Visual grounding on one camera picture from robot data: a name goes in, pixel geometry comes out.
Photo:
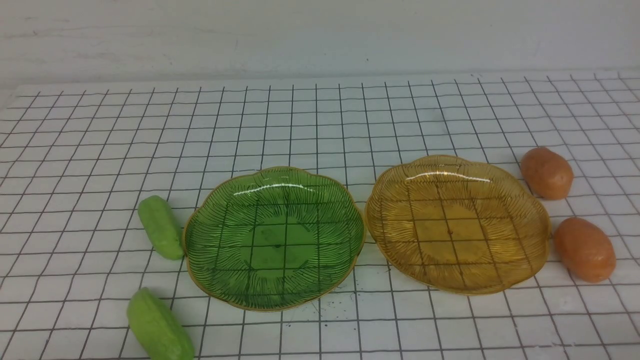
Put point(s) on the green cucumber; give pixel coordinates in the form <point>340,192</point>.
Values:
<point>156,328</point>
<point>161,227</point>

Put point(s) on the brown potato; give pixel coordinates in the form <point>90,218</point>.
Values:
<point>547,173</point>
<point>585,250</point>

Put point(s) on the green glass plate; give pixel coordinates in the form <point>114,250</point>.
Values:
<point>274,239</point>

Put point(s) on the amber glass plate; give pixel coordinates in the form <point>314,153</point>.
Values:
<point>460,226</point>

